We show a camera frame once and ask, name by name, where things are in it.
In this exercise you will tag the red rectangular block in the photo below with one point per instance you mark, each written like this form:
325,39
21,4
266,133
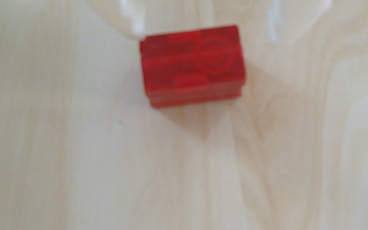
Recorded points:
192,67

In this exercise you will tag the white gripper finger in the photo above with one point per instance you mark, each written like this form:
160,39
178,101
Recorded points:
291,17
123,14

